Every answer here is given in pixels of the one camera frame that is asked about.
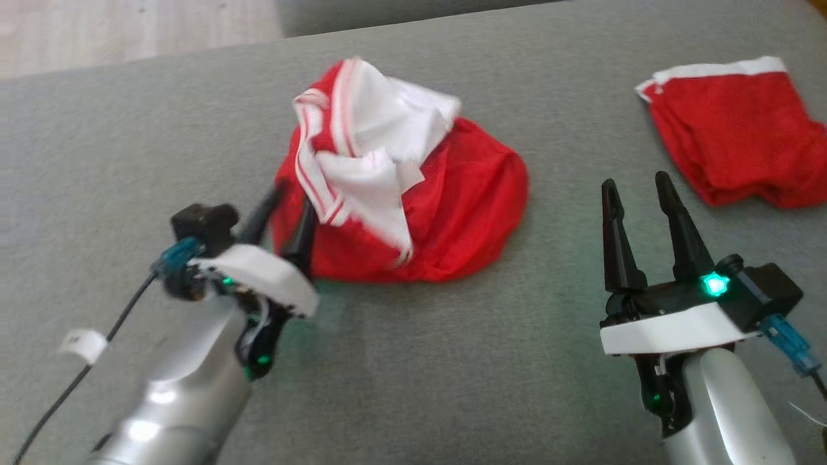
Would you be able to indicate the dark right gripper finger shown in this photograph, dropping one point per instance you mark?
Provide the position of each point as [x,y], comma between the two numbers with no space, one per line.
[686,245]
[619,252]

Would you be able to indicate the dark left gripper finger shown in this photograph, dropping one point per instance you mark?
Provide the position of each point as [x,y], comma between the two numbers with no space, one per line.
[303,239]
[263,223]

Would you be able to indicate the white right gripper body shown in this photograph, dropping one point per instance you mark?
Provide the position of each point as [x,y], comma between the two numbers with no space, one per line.
[672,326]

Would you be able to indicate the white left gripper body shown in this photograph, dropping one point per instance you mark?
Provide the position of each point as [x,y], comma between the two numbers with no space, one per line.
[265,278]

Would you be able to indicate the red shorts with white band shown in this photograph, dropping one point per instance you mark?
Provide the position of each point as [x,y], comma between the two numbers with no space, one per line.
[736,135]

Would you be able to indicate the red jersey with white sleeves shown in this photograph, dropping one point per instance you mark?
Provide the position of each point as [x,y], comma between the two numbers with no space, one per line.
[459,206]

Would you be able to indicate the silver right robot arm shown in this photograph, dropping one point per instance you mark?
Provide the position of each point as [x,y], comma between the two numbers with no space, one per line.
[730,413]

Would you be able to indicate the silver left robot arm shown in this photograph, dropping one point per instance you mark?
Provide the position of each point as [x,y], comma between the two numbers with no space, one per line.
[174,407]

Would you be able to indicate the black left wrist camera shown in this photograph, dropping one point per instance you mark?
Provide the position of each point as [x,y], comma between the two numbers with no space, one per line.
[203,226]

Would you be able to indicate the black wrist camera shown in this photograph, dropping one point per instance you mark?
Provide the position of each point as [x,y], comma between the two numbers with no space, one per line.
[203,226]
[765,290]

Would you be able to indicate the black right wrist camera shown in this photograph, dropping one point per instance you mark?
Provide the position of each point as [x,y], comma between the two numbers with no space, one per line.
[765,290]

